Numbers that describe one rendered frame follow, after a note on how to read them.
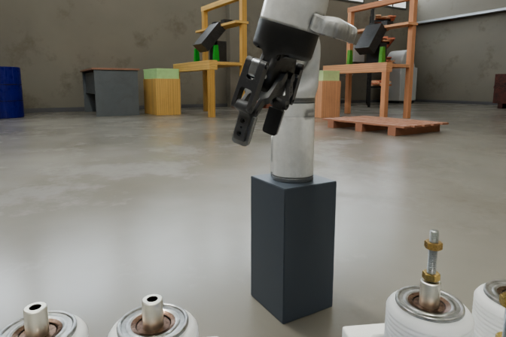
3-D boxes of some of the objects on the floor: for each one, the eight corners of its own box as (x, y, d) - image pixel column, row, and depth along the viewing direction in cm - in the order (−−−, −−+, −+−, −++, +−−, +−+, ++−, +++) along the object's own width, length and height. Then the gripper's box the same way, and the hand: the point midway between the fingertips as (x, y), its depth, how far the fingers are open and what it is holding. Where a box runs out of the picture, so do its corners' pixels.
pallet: (450, 132, 427) (451, 122, 425) (400, 137, 386) (400, 126, 384) (367, 123, 529) (367, 115, 528) (320, 126, 489) (320, 117, 487)
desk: (123, 110, 801) (120, 71, 789) (141, 115, 674) (139, 68, 662) (83, 111, 763) (80, 70, 751) (94, 116, 637) (91, 67, 624)
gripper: (285, 19, 55) (254, 122, 60) (236, 3, 42) (202, 135, 46) (334, 34, 52) (299, 140, 57) (299, 21, 39) (257, 159, 44)
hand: (257, 134), depth 51 cm, fingers open, 9 cm apart
